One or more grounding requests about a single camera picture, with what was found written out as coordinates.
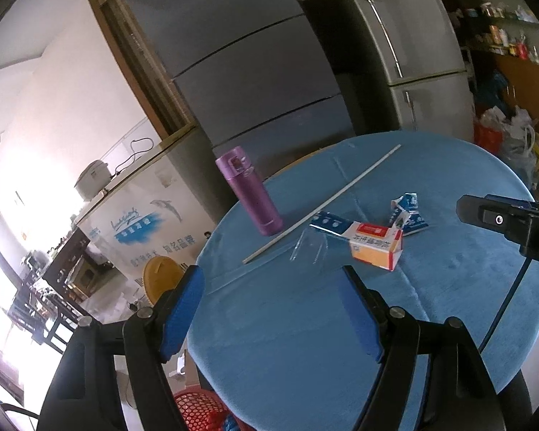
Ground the dark wooden table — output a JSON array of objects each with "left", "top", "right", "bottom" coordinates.
[{"left": 42, "top": 229, "right": 118, "bottom": 299}]

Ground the thin black power cable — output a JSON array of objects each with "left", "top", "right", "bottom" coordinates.
[{"left": 114, "top": 137, "right": 156, "bottom": 176}]

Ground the wall shelf with goods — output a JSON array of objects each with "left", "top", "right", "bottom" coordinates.
[{"left": 431, "top": 0, "right": 539, "bottom": 68}]

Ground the blue plastic bag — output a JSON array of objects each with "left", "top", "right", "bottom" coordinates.
[{"left": 476, "top": 72, "right": 510, "bottom": 113}]

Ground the brown wooden door frame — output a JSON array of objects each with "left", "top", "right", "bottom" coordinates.
[{"left": 89, "top": 0, "right": 198, "bottom": 140}]

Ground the thick black gripper cable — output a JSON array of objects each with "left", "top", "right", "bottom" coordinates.
[{"left": 478, "top": 255, "right": 533, "bottom": 352}]

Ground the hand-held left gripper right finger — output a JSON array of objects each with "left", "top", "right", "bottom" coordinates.
[{"left": 341, "top": 266, "right": 506, "bottom": 431}]

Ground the white plastic bag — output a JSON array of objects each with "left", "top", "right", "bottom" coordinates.
[{"left": 480, "top": 105, "right": 539, "bottom": 180}]

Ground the white rice cooker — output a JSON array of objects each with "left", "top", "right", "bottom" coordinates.
[{"left": 74, "top": 160, "right": 113, "bottom": 201}]

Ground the long white stick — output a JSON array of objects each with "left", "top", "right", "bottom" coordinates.
[{"left": 243, "top": 144, "right": 402, "bottom": 264}]

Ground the dark wooden chair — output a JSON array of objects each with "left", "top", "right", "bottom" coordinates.
[{"left": 9, "top": 278, "right": 77, "bottom": 351}]

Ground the orange white cardboard box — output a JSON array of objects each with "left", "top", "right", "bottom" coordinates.
[{"left": 349, "top": 222, "right": 405, "bottom": 271}]

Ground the blue white carton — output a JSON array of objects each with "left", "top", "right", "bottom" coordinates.
[
  {"left": 310, "top": 211, "right": 355, "bottom": 236},
  {"left": 388, "top": 193, "right": 430, "bottom": 237}
]

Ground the yellow round plastic stool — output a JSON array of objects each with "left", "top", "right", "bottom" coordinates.
[{"left": 144, "top": 256, "right": 185, "bottom": 306}]

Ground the red plastic bag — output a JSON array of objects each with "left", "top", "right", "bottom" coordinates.
[{"left": 474, "top": 119, "right": 506, "bottom": 151}]

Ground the brown wooden cabinet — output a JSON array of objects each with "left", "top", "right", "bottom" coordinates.
[{"left": 471, "top": 49, "right": 539, "bottom": 144}]

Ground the purple thermos bottle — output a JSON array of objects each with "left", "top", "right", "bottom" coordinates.
[{"left": 216, "top": 146, "right": 284, "bottom": 236}]

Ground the clear plastic wrap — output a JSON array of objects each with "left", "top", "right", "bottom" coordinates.
[{"left": 290, "top": 228, "right": 328, "bottom": 265}]

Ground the grey multi-door refrigerator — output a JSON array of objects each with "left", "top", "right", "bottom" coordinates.
[{"left": 117, "top": 0, "right": 355, "bottom": 180}]

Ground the white chest freezer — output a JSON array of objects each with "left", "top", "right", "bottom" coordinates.
[{"left": 74, "top": 126, "right": 225, "bottom": 288}]

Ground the red plastic basket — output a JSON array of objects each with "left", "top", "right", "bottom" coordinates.
[{"left": 173, "top": 390, "right": 252, "bottom": 431}]

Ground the silver two-door refrigerator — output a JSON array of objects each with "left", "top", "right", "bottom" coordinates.
[{"left": 328, "top": 0, "right": 477, "bottom": 144}]

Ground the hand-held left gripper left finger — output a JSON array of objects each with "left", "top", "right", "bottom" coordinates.
[{"left": 36, "top": 266, "right": 205, "bottom": 431}]

